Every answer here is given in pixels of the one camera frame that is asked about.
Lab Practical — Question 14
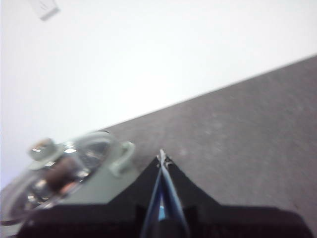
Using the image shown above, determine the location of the white wall power socket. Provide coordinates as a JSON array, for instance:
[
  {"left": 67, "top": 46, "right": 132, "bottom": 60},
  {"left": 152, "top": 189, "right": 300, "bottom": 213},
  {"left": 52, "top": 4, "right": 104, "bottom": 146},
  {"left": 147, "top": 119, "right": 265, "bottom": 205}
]
[{"left": 31, "top": 0, "right": 61, "bottom": 21}]

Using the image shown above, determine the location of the brown egg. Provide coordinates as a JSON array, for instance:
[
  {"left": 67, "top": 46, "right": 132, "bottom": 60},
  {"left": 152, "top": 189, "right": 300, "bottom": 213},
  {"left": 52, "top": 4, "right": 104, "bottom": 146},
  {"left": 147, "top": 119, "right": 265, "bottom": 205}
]
[{"left": 46, "top": 158, "right": 79, "bottom": 193}]

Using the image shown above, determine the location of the glass lid with green knob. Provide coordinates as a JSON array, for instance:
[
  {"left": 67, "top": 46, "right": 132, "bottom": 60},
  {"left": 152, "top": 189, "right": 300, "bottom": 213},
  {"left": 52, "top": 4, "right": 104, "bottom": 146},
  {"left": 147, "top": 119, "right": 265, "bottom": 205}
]
[{"left": 3, "top": 131, "right": 119, "bottom": 221}]

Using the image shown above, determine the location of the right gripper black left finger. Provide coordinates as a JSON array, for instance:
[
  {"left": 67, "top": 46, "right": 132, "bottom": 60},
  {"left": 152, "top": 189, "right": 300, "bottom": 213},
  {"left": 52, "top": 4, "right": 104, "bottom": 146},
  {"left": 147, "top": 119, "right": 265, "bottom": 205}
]
[{"left": 17, "top": 150, "right": 164, "bottom": 238}]

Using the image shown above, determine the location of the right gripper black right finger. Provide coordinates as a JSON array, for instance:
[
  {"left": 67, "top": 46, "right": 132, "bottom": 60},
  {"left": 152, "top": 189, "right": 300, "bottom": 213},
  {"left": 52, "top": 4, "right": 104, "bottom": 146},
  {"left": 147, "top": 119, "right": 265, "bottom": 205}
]
[{"left": 160, "top": 158, "right": 313, "bottom": 238}]

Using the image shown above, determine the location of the pale green electric steamer pot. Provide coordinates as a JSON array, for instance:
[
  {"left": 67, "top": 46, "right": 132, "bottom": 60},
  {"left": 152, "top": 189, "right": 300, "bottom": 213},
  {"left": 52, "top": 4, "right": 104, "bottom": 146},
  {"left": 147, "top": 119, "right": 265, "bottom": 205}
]
[{"left": 0, "top": 130, "right": 137, "bottom": 224}]

